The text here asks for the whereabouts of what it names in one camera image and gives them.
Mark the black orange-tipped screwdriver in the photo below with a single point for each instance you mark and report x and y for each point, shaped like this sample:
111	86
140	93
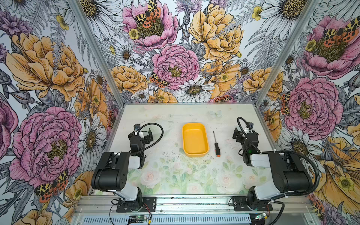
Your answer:
217	148

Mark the left green circuit board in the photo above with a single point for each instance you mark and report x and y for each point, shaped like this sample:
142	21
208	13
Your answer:
137	219

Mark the left aluminium corner post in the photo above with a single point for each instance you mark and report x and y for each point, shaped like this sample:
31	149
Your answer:
91	38

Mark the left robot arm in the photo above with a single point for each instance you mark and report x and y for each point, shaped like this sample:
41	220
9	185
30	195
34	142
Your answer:
112	170

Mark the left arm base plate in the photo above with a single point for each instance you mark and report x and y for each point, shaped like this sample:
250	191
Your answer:
147	204

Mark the right green circuit board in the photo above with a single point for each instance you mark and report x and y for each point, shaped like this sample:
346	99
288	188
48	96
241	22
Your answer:
261	216

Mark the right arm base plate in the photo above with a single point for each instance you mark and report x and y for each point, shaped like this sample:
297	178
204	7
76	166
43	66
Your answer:
242	204

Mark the aluminium corner post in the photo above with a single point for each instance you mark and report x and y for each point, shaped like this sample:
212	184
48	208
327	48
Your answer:
293	36
91	38

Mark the yellow plastic bin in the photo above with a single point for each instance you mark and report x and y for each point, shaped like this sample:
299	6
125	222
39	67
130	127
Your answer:
195	142

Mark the aluminium front rail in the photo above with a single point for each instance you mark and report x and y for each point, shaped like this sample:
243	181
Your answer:
184	204

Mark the right aluminium corner post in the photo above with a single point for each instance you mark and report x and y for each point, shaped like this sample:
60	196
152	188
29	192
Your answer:
293	36

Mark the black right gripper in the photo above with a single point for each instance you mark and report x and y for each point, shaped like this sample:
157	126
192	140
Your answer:
242	136

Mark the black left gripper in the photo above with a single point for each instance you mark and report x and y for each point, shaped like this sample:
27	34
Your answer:
142	135

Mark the green circuit board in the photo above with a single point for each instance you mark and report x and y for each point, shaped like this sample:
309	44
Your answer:
137	219
261	216

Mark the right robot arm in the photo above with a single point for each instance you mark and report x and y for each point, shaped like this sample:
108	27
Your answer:
288	177

